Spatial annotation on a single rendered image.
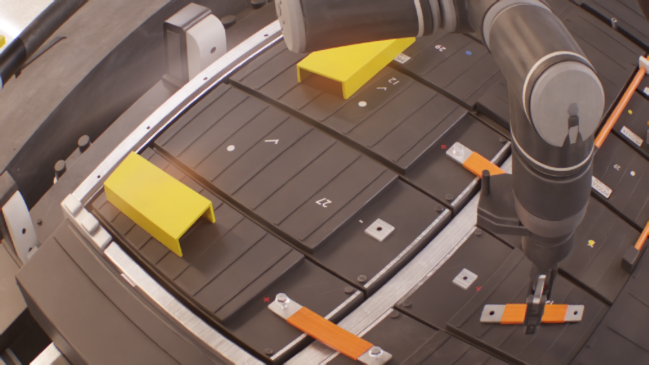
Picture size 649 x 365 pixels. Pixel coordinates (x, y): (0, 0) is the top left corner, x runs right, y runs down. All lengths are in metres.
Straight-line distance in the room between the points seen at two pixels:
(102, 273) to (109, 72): 0.81
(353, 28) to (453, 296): 0.37
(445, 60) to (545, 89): 0.64
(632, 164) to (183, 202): 0.61
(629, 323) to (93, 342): 0.67
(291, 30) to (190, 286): 0.39
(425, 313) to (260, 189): 0.25
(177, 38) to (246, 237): 0.46
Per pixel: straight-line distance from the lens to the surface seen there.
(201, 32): 1.69
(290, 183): 1.40
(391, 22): 1.04
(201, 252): 1.34
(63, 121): 1.90
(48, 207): 1.66
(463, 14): 1.05
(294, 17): 1.02
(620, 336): 1.22
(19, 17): 4.16
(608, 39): 1.69
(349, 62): 1.50
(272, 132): 1.46
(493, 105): 1.48
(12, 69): 1.12
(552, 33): 0.96
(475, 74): 1.54
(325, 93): 1.51
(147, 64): 2.06
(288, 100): 1.50
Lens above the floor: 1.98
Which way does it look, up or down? 44 degrees down
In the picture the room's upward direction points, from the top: 7 degrees counter-clockwise
